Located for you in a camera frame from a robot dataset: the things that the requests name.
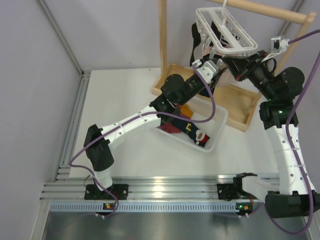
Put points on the maroon purple sock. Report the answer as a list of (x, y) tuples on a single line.
[(169, 128)]

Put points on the navy santa sock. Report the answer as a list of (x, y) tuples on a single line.
[(199, 137), (205, 92)]

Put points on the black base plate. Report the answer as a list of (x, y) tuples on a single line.
[(120, 191), (229, 191)]

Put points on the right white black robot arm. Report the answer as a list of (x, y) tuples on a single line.
[(296, 196)]

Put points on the white plastic clip hanger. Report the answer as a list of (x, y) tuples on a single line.
[(204, 16)]

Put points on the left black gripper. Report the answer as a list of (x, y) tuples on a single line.
[(215, 79)]

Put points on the grey slotted cable duct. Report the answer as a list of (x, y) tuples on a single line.
[(152, 207)]

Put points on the black sock on hanger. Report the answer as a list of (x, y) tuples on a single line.
[(196, 42)]

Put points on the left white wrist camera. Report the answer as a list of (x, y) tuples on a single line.
[(201, 69)]

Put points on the wooden drying rack stand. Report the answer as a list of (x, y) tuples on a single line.
[(239, 102)]

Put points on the aluminium corner frame profile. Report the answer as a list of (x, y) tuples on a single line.
[(73, 122)]

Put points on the aluminium mounting rail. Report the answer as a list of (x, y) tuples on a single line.
[(157, 188)]

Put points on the maroon orange sock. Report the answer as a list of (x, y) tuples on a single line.
[(185, 111)]

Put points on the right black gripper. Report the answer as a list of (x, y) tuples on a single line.
[(240, 67)]

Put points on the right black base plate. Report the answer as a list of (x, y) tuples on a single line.
[(229, 191)]

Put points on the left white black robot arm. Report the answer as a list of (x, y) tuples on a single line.
[(166, 109)]

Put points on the white plastic basket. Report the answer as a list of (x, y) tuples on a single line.
[(202, 109)]

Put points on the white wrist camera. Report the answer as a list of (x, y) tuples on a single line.
[(201, 69), (278, 44)]

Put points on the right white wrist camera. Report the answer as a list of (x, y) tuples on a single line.
[(278, 44)]

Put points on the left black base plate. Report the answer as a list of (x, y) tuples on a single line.
[(120, 191)]

